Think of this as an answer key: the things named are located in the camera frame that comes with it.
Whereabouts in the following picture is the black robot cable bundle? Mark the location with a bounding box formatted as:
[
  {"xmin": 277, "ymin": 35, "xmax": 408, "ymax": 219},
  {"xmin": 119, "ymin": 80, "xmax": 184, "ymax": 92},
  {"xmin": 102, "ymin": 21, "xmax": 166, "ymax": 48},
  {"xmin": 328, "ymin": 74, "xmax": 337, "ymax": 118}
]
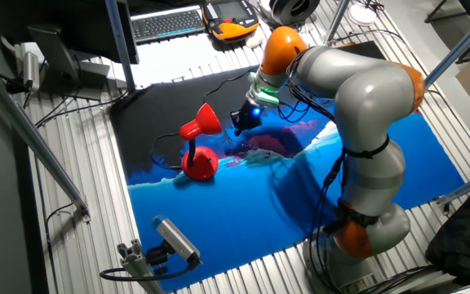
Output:
[{"xmin": 277, "ymin": 51, "xmax": 383, "ymax": 294}]

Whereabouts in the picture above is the orange black teach pendant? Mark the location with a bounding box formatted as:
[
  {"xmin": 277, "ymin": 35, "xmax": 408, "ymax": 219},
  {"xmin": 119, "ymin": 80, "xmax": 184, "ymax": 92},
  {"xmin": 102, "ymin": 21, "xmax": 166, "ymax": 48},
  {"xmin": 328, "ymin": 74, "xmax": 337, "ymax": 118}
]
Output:
[{"xmin": 201, "ymin": 0, "xmax": 260, "ymax": 42}]

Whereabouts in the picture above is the black camera cable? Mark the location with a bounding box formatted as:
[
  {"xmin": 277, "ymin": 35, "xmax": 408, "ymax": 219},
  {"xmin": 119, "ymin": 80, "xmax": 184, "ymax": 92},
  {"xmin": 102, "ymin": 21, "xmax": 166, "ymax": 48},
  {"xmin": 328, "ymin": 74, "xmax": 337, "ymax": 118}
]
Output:
[{"xmin": 99, "ymin": 260, "xmax": 195, "ymax": 283}]

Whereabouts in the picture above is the black computer keyboard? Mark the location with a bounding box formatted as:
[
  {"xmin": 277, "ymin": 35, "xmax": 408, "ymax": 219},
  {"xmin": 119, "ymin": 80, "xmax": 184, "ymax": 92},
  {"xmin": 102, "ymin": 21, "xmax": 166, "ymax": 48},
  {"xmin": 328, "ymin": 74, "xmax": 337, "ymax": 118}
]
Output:
[{"xmin": 131, "ymin": 5, "xmax": 206, "ymax": 45}]

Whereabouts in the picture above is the black monitor cable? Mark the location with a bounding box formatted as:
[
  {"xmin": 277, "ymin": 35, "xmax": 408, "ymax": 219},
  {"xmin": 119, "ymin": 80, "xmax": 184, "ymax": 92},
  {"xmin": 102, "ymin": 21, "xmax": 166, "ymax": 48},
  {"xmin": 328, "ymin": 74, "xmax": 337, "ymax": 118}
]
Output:
[{"xmin": 34, "ymin": 87, "xmax": 131, "ymax": 128}]

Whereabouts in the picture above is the black webcam cable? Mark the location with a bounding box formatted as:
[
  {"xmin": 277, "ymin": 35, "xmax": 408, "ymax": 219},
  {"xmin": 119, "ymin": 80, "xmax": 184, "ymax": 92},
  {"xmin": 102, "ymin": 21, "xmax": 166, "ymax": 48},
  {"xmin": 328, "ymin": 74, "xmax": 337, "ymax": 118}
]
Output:
[{"xmin": 0, "ymin": 60, "xmax": 32, "ymax": 95}]

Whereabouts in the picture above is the silver camera with blue cap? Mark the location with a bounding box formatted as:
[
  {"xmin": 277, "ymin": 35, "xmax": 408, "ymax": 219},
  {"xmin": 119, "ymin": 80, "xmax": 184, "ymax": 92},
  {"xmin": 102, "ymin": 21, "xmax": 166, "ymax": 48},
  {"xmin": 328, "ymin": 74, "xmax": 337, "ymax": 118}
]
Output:
[{"xmin": 151, "ymin": 215, "xmax": 202, "ymax": 267}]

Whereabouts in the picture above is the black lamp power cable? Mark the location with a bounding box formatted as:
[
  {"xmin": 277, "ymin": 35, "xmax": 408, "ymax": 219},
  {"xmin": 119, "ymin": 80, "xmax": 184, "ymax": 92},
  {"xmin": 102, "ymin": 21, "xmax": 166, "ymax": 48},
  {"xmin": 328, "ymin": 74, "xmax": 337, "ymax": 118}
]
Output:
[{"xmin": 149, "ymin": 67, "xmax": 257, "ymax": 171}]

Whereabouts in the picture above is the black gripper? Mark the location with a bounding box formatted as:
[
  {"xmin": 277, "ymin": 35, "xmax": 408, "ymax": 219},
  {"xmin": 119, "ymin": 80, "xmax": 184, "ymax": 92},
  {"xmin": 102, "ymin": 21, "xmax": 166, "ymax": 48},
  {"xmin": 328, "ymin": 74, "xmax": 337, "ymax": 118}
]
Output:
[{"xmin": 229, "ymin": 100, "xmax": 263, "ymax": 138}]

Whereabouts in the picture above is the black cloth bundle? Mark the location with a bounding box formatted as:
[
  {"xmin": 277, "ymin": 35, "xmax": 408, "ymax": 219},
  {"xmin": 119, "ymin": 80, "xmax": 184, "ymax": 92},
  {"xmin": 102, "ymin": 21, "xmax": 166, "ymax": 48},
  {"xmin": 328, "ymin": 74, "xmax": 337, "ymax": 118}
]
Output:
[{"xmin": 424, "ymin": 153, "xmax": 470, "ymax": 287}]

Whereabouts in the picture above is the grey monitor stand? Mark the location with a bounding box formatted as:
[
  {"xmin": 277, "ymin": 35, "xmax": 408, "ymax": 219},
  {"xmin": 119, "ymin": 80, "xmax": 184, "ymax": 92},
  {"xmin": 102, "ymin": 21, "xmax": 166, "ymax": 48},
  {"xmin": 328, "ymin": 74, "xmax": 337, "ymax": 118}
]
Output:
[{"xmin": 27, "ymin": 24, "xmax": 112, "ymax": 101}]

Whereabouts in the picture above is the small white rounded object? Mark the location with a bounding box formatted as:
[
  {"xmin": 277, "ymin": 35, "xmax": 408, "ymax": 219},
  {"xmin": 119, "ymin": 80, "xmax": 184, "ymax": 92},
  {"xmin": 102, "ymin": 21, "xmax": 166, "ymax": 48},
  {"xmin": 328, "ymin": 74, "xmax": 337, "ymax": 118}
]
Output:
[{"xmin": 246, "ymin": 34, "xmax": 265, "ymax": 49}]

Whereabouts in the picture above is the small silver webcam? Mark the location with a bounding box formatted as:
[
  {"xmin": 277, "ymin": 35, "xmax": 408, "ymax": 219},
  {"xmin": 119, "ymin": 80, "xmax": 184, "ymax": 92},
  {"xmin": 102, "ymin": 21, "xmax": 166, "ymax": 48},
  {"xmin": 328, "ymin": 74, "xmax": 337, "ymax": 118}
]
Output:
[{"xmin": 22, "ymin": 51, "xmax": 42, "ymax": 93}]

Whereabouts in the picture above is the black computer monitor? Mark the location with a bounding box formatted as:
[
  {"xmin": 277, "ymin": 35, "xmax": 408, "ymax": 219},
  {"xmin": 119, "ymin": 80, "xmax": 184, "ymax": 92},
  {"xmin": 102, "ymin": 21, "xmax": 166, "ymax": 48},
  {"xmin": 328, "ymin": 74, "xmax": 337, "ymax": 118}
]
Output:
[{"xmin": 0, "ymin": 0, "xmax": 140, "ymax": 65}]

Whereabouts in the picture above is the short aluminium profile mount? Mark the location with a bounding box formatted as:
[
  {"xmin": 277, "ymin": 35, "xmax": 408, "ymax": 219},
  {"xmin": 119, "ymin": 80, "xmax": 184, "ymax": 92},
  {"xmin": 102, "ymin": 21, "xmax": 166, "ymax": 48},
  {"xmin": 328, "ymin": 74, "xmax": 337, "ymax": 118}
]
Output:
[{"xmin": 116, "ymin": 238, "xmax": 165, "ymax": 294}]

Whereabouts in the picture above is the long aluminium frame bar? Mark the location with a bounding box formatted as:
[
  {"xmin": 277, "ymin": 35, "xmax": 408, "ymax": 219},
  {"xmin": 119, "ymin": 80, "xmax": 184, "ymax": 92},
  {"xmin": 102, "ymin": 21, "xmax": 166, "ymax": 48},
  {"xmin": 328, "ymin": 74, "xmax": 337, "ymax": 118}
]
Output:
[{"xmin": 0, "ymin": 56, "xmax": 91, "ymax": 224}]

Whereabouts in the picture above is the red desk lamp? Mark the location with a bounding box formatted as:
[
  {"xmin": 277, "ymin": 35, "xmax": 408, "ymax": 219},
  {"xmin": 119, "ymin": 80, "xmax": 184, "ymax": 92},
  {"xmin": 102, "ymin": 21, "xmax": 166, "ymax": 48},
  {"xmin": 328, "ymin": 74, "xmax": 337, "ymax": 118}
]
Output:
[{"xmin": 179, "ymin": 102, "xmax": 223, "ymax": 182}]

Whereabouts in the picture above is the blue landscape printed mat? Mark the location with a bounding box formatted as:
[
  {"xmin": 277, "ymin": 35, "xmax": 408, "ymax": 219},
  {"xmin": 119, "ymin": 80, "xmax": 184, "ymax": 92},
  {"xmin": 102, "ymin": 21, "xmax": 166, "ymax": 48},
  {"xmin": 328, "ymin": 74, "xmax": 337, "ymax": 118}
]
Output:
[{"xmin": 109, "ymin": 40, "xmax": 466, "ymax": 292}]

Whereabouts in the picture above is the blue grey frame post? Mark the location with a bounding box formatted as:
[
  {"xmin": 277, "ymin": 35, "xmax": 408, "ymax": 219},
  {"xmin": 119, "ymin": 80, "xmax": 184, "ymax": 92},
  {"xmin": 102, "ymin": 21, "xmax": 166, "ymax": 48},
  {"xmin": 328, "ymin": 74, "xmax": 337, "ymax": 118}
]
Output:
[{"xmin": 104, "ymin": 0, "xmax": 137, "ymax": 93}]

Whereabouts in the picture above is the blue grey frame bar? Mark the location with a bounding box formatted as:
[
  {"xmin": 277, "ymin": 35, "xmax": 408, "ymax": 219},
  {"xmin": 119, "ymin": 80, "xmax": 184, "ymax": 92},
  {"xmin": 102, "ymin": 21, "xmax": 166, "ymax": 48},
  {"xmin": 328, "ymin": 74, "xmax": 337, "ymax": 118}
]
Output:
[
  {"xmin": 424, "ymin": 2, "xmax": 470, "ymax": 87},
  {"xmin": 437, "ymin": 167, "xmax": 470, "ymax": 206}
]

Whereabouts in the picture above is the thin black floor cable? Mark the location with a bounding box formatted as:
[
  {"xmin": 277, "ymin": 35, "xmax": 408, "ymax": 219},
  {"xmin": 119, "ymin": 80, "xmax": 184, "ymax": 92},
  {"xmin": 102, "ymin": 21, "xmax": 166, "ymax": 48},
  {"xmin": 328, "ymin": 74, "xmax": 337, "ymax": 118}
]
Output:
[{"xmin": 33, "ymin": 157, "xmax": 75, "ymax": 294}]

